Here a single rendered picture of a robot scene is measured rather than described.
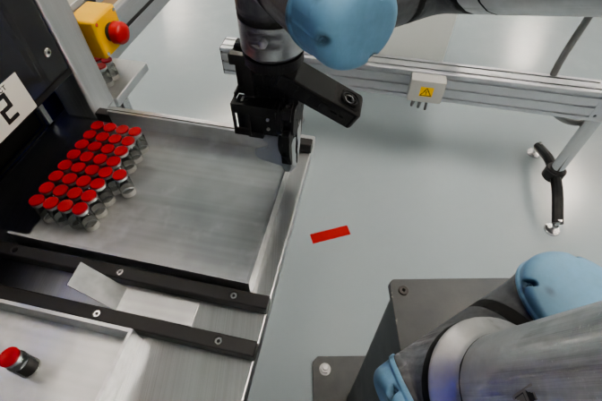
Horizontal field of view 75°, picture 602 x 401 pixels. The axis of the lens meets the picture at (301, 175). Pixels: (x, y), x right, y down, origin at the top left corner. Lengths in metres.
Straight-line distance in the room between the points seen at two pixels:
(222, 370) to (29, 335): 0.24
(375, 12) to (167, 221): 0.43
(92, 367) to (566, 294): 0.51
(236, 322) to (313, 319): 0.95
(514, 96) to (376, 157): 0.65
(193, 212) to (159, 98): 1.74
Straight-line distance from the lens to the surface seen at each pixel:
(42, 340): 0.60
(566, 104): 1.67
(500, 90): 1.57
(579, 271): 0.48
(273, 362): 1.42
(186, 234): 0.60
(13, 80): 0.68
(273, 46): 0.44
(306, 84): 0.48
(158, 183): 0.67
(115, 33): 0.80
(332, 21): 0.30
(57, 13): 0.74
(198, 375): 0.52
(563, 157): 1.88
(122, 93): 0.88
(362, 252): 1.58
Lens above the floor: 1.37
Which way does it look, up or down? 50 degrees down
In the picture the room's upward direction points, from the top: straight up
